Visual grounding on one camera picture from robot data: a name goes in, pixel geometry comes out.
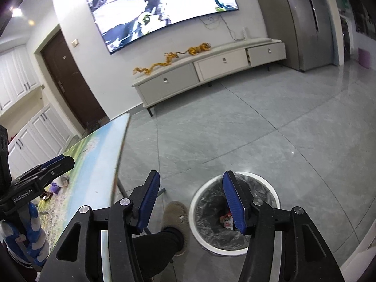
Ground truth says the red foil wrapper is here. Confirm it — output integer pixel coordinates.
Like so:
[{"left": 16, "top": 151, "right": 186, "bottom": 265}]
[{"left": 220, "top": 214, "right": 235, "bottom": 230}]

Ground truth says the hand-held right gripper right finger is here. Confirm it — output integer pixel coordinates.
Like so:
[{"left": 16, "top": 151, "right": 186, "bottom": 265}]
[{"left": 222, "top": 170, "right": 347, "bottom": 282}]

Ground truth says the golden tiger ornament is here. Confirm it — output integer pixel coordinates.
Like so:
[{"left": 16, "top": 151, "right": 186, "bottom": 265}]
[{"left": 185, "top": 44, "right": 212, "bottom": 56}]

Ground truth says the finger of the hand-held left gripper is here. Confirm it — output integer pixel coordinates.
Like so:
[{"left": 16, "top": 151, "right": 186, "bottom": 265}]
[
  {"left": 10, "top": 156, "right": 75, "bottom": 193},
  {"left": 39, "top": 154, "right": 65, "bottom": 169}
]

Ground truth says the white television stand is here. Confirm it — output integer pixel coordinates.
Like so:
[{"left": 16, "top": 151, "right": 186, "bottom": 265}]
[{"left": 131, "top": 37, "right": 287, "bottom": 116}]

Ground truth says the grey refrigerator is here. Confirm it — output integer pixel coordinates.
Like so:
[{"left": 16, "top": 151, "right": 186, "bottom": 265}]
[{"left": 257, "top": 0, "right": 337, "bottom": 71}]

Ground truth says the person's leg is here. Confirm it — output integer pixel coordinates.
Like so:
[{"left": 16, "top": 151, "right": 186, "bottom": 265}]
[{"left": 131, "top": 227, "right": 185, "bottom": 282}]

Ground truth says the purple stool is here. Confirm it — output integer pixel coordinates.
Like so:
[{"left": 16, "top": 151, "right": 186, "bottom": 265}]
[{"left": 359, "top": 50, "right": 372, "bottom": 69}]

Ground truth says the wall-mounted television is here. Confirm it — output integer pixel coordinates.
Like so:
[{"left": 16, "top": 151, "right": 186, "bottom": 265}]
[{"left": 86, "top": 0, "right": 239, "bottom": 55}]

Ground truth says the beige shoe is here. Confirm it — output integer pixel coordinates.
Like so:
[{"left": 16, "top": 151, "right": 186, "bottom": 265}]
[{"left": 161, "top": 200, "right": 190, "bottom": 256}]

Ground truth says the golden dragon ornament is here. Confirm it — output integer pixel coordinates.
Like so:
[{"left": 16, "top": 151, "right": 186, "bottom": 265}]
[{"left": 133, "top": 51, "right": 180, "bottom": 75}]

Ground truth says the white bin with black liner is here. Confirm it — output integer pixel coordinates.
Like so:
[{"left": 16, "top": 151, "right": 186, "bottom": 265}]
[{"left": 188, "top": 171, "right": 281, "bottom": 255}]

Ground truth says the white wall cabinet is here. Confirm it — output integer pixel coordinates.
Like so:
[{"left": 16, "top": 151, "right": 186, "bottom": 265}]
[{"left": 0, "top": 45, "right": 40, "bottom": 110}]

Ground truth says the dark brown door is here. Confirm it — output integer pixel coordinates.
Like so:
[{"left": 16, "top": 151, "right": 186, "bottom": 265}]
[{"left": 40, "top": 31, "right": 107, "bottom": 130}]

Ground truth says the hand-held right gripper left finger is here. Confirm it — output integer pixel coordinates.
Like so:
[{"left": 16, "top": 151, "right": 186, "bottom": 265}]
[{"left": 38, "top": 170, "right": 161, "bottom": 282}]

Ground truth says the television cable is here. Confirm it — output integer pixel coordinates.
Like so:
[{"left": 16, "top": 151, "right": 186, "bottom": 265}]
[{"left": 197, "top": 16, "right": 244, "bottom": 41}]

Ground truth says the person's left hand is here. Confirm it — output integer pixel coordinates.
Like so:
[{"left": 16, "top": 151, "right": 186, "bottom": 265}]
[{"left": 0, "top": 203, "right": 49, "bottom": 271}]

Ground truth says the white base cabinet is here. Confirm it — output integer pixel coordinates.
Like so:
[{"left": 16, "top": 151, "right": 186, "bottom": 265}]
[{"left": 7, "top": 103, "right": 75, "bottom": 180}]

